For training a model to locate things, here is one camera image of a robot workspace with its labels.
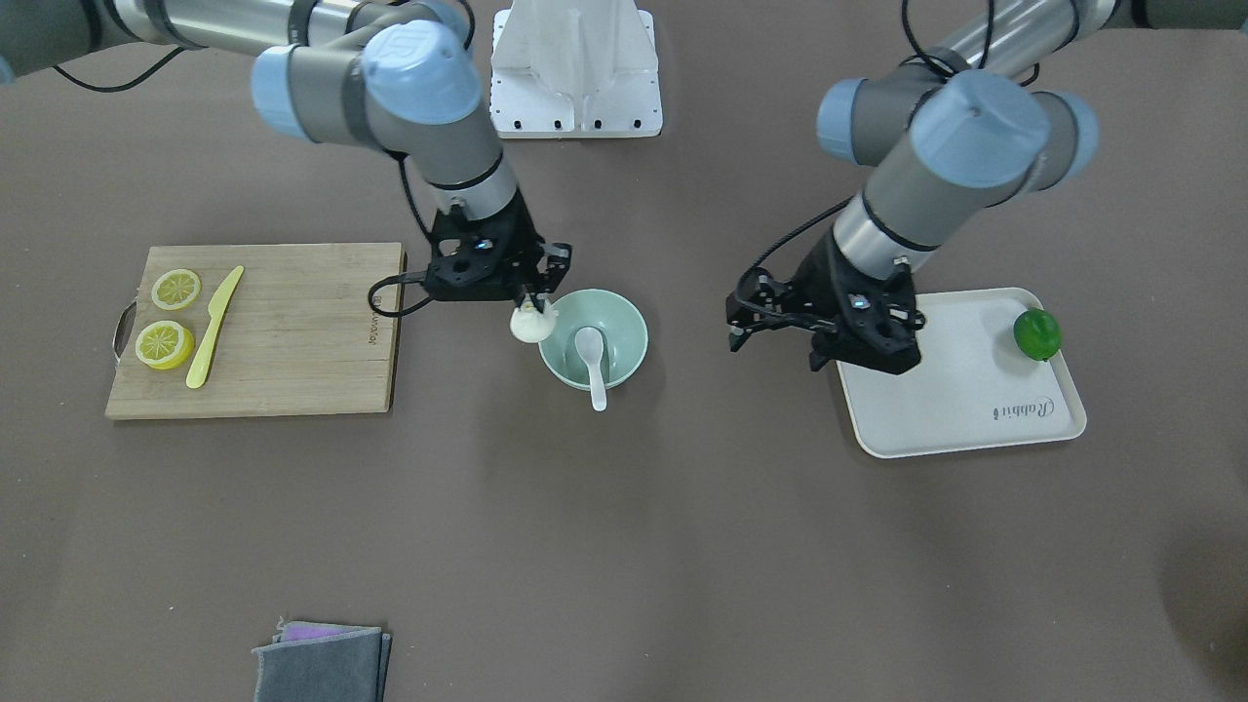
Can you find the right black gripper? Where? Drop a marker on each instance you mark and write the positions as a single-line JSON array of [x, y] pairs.
[[554, 261]]

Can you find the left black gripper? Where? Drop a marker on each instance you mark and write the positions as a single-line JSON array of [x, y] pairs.
[[817, 281]]

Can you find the white steamed bun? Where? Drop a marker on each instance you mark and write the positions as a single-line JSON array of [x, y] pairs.
[[531, 324]]

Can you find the white ceramic soup spoon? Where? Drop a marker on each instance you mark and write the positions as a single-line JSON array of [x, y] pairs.
[[589, 343]]

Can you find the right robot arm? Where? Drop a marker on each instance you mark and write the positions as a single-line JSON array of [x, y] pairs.
[[393, 76]]

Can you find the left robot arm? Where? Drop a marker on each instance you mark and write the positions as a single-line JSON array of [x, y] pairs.
[[948, 133]]

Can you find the light green bowl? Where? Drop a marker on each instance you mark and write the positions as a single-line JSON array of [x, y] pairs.
[[626, 337]]

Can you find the beige rabbit serving tray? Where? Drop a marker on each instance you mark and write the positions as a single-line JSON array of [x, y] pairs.
[[972, 389]]

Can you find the green lime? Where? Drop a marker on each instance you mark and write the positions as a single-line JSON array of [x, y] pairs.
[[1037, 334]]

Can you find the bamboo cutting board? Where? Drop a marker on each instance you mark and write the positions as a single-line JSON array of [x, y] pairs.
[[303, 334]]

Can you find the yellow plastic knife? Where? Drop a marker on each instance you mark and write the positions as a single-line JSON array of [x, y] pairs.
[[202, 362]]

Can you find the lower lemon slice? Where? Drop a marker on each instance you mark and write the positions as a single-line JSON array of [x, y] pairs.
[[176, 289]]

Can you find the upper lemon half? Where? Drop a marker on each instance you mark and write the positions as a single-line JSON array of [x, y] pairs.
[[164, 345]]

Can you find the folded grey cloth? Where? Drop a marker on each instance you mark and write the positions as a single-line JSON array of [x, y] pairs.
[[313, 661]]

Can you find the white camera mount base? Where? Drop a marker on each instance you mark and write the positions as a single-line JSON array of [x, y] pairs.
[[575, 70]]

